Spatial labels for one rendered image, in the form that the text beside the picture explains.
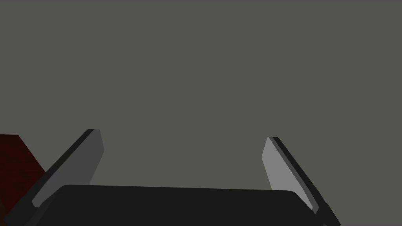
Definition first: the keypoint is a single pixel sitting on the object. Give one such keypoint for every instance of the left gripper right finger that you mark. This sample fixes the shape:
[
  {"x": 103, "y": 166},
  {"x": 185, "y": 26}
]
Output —
[{"x": 284, "y": 168}]

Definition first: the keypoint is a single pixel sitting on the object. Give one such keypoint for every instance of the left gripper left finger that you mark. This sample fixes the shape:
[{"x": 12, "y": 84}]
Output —
[{"x": 73, "y": 161}]

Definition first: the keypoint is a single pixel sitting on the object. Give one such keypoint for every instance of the dark red block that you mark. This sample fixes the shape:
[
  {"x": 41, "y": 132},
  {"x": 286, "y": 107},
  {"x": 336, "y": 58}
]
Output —
[{"x": 15, "y": 169}]

